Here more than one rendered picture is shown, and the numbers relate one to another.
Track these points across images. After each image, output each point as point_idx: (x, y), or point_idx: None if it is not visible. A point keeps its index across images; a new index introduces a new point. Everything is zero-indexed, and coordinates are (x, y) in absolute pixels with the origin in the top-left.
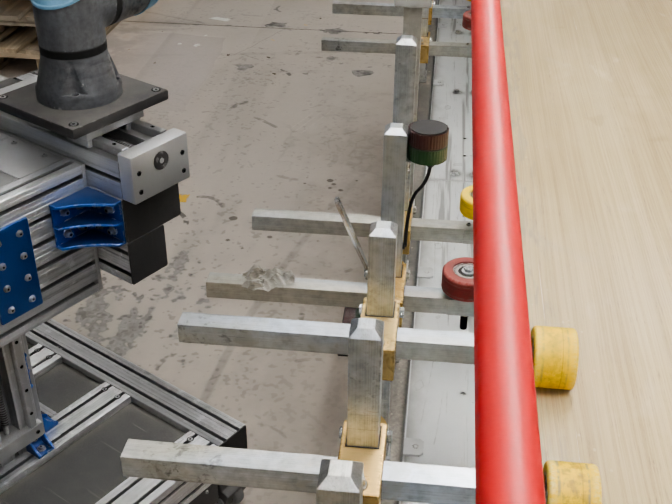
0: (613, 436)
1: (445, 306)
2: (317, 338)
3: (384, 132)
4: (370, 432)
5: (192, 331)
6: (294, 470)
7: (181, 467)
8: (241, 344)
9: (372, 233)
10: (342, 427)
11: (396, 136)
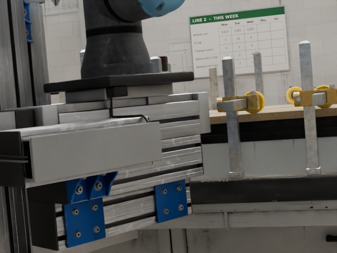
0: (283, 110)
1: None
2: (243, 100)
3: (156, 58)
4: (313, 83)
5: (234, 104)
6: (324, 92)
7: (323, 96)
8: (238, 108)
9: (231, 57)
10: (297, 97)
11: (160, 58)
